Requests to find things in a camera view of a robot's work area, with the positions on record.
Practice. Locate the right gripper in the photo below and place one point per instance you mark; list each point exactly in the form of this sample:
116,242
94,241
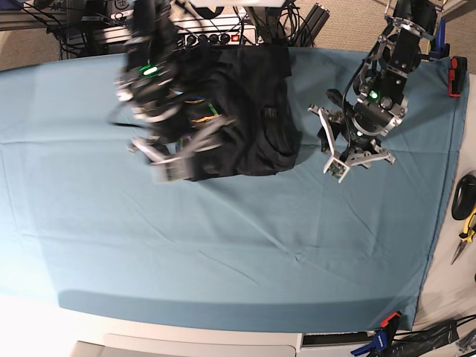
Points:
192,127

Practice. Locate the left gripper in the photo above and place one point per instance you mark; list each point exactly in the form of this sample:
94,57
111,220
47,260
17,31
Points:
359,145

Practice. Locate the black T-shirt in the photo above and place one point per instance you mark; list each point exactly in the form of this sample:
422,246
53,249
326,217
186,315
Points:
247,84

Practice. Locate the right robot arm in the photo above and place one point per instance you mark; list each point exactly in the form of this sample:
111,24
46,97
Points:
172,92

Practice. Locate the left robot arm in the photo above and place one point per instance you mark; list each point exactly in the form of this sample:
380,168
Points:
373,102

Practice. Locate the white power strip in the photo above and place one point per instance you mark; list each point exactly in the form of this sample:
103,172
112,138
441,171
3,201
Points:
236,35

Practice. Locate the blue clamp top right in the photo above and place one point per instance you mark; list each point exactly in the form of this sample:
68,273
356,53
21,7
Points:
437,48

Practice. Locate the teal table cloth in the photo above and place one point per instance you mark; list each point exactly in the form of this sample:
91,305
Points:
84,225

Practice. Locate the orange black clamp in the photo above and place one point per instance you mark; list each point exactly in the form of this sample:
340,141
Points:
456,76

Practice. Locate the black computer mouse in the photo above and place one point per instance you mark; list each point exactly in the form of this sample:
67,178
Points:
464,198

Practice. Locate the blue orange clamp bottom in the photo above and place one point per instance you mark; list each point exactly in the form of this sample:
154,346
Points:
383,337

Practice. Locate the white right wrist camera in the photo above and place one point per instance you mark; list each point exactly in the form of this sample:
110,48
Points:
177,166

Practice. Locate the yellow handled pliers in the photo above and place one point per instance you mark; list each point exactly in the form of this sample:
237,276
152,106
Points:
466,236

